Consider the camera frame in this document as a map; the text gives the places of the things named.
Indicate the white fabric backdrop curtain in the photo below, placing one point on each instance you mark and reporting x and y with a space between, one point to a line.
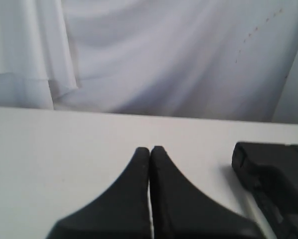
208 59

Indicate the black plastic tool case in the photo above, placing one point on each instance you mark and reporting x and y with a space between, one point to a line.
270 173

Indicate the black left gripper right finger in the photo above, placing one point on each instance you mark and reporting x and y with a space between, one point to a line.
181 211

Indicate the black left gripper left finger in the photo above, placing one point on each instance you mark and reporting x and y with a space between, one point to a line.
121 212

